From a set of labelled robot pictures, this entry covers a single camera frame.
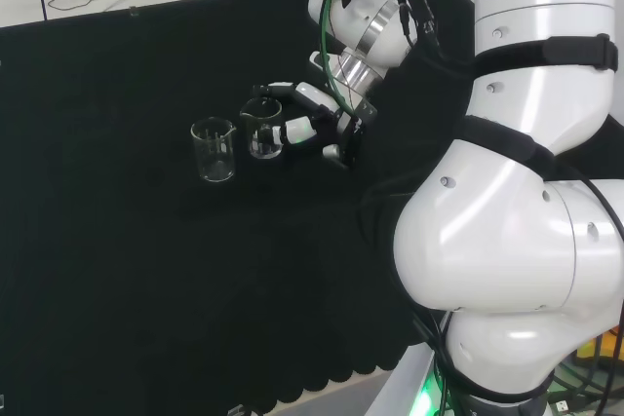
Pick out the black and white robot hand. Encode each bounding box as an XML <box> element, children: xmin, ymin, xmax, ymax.
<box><xmin>252</xmin><ymin>80</ymin><xmax>379</xmax><ymax>171</ymax></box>

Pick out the clear glass beaker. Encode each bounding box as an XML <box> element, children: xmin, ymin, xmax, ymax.
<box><xmin>190</xmin><ymin>116</ymin><xmax>239</xmax><ymax>183</ymax></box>
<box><xmin>238</xmin><ymin>96</ymin><xmax>285</xmax><ymax>160</ymax></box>

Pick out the black bench cloth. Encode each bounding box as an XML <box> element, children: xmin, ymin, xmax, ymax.
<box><xmin>0</xmin><ymin>0</ymin><xmax>479</xmax><ymax>405</ymax></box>

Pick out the green cable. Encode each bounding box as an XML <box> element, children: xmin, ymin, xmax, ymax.
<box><xmin>317</xmin><ymin>0</ymin><xmax>362</xmax><ymax>113</ymax></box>

